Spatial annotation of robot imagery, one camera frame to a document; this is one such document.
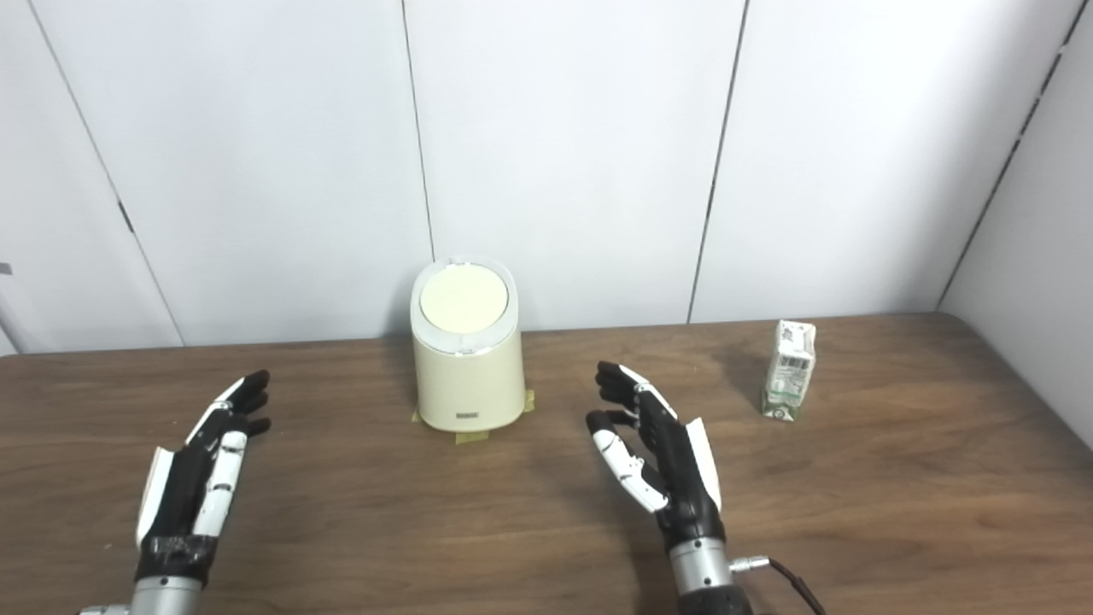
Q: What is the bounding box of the cream-colored round bin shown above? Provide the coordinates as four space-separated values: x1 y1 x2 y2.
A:
410 256 526 432

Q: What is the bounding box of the white green milk carton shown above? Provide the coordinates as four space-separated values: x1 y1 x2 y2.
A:
761 319 817 421

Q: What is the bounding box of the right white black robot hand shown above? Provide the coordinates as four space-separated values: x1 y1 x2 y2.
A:
586 360 728 553

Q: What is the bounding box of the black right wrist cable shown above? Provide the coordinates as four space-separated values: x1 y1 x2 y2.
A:
730 555 827 615

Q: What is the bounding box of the cream round bin lid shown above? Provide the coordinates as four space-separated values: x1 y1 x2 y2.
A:
420 263 510 336

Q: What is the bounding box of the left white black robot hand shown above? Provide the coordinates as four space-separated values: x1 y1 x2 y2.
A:
135 369 272 587

